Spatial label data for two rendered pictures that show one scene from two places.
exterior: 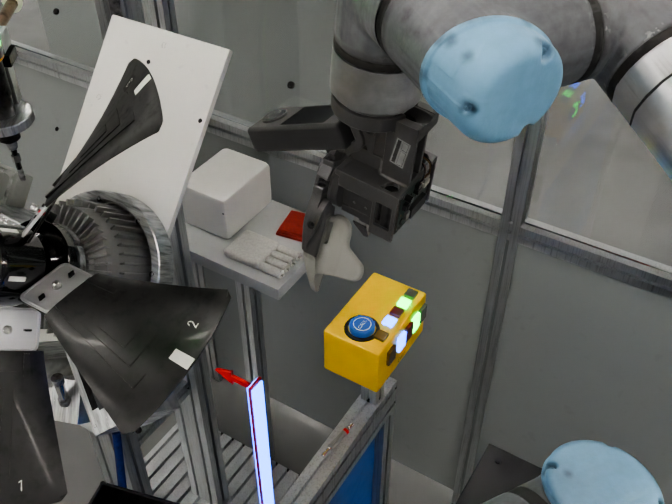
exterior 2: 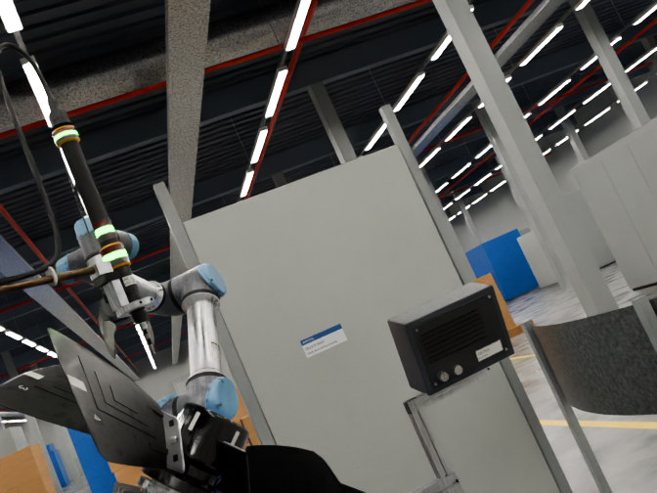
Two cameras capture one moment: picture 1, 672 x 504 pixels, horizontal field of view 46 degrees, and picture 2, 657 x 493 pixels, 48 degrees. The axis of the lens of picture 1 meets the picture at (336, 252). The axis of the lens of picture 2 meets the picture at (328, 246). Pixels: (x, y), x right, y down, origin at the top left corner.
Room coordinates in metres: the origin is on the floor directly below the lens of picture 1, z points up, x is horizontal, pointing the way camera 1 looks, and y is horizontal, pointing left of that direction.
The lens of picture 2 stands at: (1.58, 1.52, 1.26)
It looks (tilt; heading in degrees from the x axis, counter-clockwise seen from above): 7 degrees up; 220
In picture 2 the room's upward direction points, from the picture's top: 24 degrees counter-clockwise
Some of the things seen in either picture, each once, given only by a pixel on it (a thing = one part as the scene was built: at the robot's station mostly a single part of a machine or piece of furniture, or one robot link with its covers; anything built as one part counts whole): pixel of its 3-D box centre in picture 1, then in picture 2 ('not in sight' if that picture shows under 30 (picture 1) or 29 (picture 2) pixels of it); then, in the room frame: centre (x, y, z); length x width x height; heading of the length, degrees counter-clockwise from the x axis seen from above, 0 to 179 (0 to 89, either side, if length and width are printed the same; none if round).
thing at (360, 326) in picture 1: (362, 327); not in sight; (0.84, -0.04, 1.08); 0.04 x 0.04 x 0.02
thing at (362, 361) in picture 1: (375, 333); not in sight; (0.88, -0.06, 1.02); 0.16 x 0.10 x 0.11; 148
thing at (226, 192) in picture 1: (220, 190); not in sight; (1.41, 0.26, 0.92); 0.17 x 0.16 x 0.11; 148
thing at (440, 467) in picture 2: not in sight; (426, 437); (0.18, 0.37, 0.96); 0.03 x 0.03 x 0.20; 58
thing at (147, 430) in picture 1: (154, 412); not in sight; (1.07, 0.40, 0.56); 0.19 x 0.04 x 0.04; 148
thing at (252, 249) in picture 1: (263, 253); not in sight; (1.25, 0.15, 0.87); 0.15 x 0.09 x 0.02; 59
